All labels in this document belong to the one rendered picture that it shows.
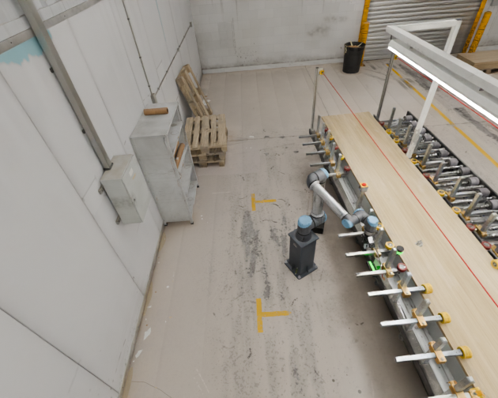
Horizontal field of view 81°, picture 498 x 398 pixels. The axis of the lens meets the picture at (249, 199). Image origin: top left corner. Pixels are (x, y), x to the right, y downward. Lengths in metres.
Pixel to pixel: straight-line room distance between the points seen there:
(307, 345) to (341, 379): 0.43
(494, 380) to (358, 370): 1.16
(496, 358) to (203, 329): 2.58
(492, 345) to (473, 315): 0.22
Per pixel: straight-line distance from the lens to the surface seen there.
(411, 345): 2.92
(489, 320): 3.05
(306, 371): 3.39
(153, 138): 3.65
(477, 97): 2.39
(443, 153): 4.73
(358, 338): 3.59
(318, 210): 3.22
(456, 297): 3.04
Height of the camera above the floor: 3.24
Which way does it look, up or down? 43 degrees down
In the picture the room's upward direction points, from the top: 6 degrees counter-clockwise
